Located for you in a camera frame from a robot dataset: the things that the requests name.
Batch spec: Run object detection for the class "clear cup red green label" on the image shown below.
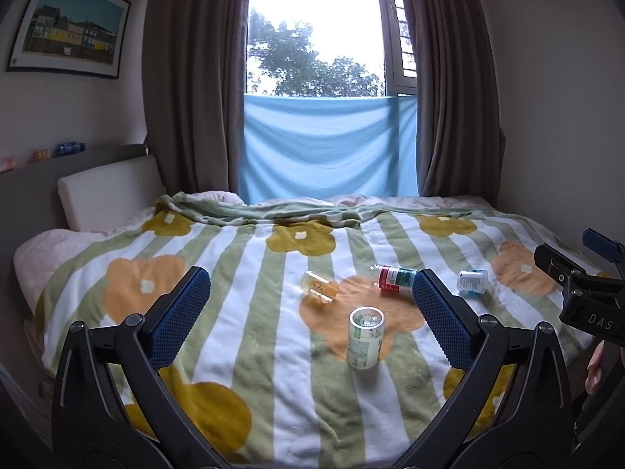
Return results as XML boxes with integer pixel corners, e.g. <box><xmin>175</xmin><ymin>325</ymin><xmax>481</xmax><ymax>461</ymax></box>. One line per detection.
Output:
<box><xmin>370</xmin><ymin>264</ymin><xmax>419</xmax><ymax>296</ymax></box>

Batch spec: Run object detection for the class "framed wall picture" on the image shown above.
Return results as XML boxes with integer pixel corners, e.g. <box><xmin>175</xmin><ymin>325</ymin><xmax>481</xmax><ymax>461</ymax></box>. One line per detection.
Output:
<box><xmin>6</xmin><ymin>0</ymin><xmax>132</xmax><ymax>79</ymax></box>

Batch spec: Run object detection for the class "white cushion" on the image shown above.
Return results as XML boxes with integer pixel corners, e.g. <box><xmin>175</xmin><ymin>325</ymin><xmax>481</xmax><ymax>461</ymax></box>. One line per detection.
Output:
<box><xmin>57</xmin><ymin>154</ymin><xmax>167</xmax><ymax>232</ymax></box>

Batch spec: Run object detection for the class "light blue cloth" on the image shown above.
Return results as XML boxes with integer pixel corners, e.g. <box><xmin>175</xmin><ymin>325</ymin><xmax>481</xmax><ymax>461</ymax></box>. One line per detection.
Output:
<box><xmin>237</xmin><ymin>95</ymin><xmax>421</xmax><ymax>205</ymax></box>

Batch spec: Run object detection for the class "grey headboard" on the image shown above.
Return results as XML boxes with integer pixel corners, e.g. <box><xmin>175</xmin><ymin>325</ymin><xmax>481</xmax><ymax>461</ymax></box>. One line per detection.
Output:
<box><xmin>0</xmin><ymin>143</ymin><xmax>153</xmax><ymax>274</ymax></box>

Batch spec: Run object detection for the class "clear cup orange label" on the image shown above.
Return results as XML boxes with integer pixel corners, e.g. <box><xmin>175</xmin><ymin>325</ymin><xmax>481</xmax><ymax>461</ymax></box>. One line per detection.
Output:
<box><xmin>300</xmin><ymin>270</ymin><xmax>339</xmax><ymax>308</ymax></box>

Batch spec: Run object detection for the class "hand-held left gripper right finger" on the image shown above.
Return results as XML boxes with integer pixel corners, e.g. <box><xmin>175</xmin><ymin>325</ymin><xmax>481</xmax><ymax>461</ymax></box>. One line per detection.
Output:
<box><xmin>391</xmin><ymin>269</ymin><xmax>574</xmax><ymax>469</ymax></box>

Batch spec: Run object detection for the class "pink pillow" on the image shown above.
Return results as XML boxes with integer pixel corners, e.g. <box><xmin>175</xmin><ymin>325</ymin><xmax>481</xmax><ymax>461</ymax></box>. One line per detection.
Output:
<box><xmin>13</xmin><ymin>206</ymin><xmax>157</xmax><ymax>314</ymax></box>

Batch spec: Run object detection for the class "flower striped blanket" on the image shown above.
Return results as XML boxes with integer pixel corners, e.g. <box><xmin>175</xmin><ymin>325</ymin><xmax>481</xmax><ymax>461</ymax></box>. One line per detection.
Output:
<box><xmin>36</xmin><ymin>192</ymin><xmax>617</xmax><ymax>456</ymax></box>

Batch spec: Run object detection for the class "clear cup blue white label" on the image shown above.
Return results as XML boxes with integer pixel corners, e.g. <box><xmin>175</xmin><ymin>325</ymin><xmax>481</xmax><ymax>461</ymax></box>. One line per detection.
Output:
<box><xmin>456</xmin><ymin>269</ymin><xmax>488</xmax><ymax>296</ymax></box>

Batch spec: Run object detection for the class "tree outside window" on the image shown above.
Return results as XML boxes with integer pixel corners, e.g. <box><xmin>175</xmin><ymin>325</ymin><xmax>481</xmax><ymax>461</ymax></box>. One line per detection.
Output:
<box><xmin>246</xmin><ymin>8</ymin><xmax>382</xmax><ymax>98</ymax></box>

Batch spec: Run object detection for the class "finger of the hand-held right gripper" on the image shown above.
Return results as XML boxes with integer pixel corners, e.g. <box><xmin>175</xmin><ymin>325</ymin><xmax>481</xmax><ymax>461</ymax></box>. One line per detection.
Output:
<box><xmin>534</xmin><ymin>243</ymin><xmax>594</xmax><ymax>299</ymax></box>
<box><xmin>581</xmin><ymin>227</ymin><xmax>625</xmax><ymax>269</ymax></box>

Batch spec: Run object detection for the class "window sash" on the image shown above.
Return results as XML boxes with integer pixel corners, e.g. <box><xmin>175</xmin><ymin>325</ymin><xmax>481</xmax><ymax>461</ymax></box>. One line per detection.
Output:
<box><xmin>375</xmin><ymin>0</ymin><xmax>419</xmax><ymax>97</ymax></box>

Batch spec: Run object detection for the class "brown curtain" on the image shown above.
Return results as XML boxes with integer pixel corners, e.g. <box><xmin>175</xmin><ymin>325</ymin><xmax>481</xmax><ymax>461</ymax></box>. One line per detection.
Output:
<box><xmin>141</xmin><ymin>0</ymin><xmax>255</xmax><ymax>204</ymax></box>
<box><xmin>371</xmin><ymin>0</ymin><xmax>505</xmax><ymax>207</ymax></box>

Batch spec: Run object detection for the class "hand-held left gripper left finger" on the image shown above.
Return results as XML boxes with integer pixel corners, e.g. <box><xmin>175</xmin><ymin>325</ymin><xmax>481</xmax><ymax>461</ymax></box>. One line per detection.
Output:
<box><xmin>51</xmin><ymin>266</ymin><xmax>230</xmax><ymax>469</ymax></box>

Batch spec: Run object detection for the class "person's right hand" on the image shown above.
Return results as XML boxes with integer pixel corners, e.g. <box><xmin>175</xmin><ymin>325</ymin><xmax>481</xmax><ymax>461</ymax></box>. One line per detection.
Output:
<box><xmin>587</xmin><ymin>342</ymin><xmax>607</xmax><ymax>396</ymax></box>

